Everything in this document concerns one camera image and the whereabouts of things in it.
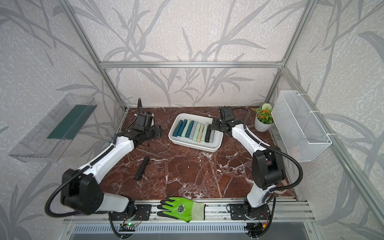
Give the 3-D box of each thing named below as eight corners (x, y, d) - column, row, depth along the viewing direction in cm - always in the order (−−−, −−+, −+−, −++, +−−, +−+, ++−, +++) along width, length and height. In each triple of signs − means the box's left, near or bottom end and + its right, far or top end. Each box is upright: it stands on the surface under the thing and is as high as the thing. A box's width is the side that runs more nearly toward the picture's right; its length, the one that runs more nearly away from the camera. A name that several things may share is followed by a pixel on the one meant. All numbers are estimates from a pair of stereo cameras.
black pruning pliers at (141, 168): (135, 179, 86) (133, 178, 85) (146, 157, 95) (145, 155, 94) (138, 180, 86) (137, 179, 84) (149, 158, 95) (148, 156, 93)
